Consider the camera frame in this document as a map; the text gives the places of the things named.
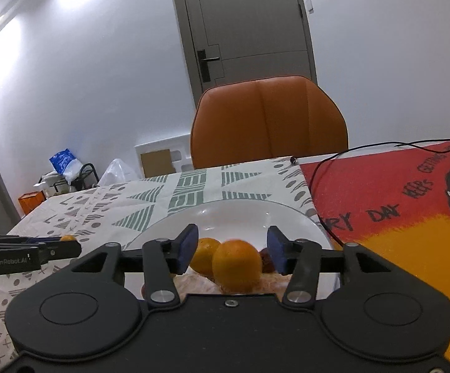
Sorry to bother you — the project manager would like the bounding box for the peeled pomelo segment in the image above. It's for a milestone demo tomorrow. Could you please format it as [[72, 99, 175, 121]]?
[[258, 273, 291, 298]]

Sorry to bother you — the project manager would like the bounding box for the black cable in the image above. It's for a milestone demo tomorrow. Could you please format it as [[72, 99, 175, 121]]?
[[288, 135, 450, 251]]

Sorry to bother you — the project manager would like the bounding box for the large orange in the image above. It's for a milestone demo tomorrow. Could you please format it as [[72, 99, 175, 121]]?
[[212, 239, 262, 294]]

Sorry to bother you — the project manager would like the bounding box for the large pomelo segment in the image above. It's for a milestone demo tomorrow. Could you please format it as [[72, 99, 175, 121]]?
[[170, 274, 222, 302]]

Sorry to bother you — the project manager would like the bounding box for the small tangerine behind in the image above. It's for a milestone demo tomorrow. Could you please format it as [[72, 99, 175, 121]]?
[[59, 235, 77, 242]]

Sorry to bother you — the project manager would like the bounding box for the red orange printed mat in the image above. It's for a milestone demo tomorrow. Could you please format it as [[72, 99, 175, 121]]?
[[301, 141, 450, 360]]

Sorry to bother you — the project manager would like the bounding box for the black metal rack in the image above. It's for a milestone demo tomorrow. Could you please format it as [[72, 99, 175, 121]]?
[[33, 163, 100, 198]]

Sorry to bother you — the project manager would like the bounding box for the orange shopping bag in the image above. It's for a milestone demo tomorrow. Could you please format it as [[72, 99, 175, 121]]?
[[18, 191, 46, 215]]

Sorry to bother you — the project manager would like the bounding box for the white ceramic plate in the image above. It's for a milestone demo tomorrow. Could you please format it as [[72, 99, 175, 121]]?
[[125, 200, 341, 302]]

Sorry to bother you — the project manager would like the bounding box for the white plastic bag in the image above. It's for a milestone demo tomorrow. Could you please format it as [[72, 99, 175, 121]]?
[[98, 158, 140, 187]]

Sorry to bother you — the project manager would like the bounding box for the black door handle lock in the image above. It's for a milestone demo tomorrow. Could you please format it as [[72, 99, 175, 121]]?
[[197, 50, 220, 83]]

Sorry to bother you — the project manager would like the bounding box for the blue white bag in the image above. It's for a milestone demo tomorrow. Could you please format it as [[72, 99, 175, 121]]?
[[49, 149, 83, 184]]

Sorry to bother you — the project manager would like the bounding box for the small wall switch by door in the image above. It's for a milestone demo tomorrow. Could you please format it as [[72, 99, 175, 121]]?
[[305, 0, 314, 14]]

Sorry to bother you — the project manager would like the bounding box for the patterned white tablecloth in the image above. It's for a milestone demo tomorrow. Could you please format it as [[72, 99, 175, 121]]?
[[0, 156, 342, 373]]

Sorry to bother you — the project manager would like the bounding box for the small orange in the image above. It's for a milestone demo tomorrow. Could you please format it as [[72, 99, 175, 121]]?
[[189, 237, 220, 279]]

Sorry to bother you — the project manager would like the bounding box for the orange leather chair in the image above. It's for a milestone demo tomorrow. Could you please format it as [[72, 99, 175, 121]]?
[[190, 76, 349, 169]]

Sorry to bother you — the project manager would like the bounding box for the white foam packaging with cardboard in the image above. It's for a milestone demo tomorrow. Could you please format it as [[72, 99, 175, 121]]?
[[135, 134, 194, 178]]

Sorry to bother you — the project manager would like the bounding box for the grey door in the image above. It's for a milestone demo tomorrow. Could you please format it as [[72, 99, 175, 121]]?
[[174, 0, 317, 100]]

